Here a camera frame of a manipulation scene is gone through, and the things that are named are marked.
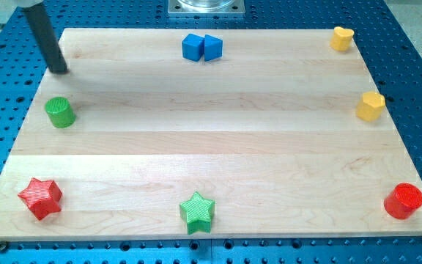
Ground green cylinder block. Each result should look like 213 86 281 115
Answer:
45 97 76 128

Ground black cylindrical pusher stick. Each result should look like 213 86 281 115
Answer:
18 0 68 74

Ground green star block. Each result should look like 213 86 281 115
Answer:
179 191 215 235

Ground red star block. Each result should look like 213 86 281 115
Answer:
18 177 62 221

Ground light wooden board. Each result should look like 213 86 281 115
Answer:
0 28 422 241

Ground blue triangular prism block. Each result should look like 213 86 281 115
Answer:
204 34 223 62

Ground blue cube block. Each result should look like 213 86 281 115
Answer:
182 34 204 62

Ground yellow heart block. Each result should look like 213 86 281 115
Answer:
330 26 355 51

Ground yellow hexagon block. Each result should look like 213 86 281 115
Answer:
355 91 385 122

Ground red cylinder block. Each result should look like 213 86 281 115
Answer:
383 183 422 220

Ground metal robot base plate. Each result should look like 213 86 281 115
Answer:
168 0 245 15

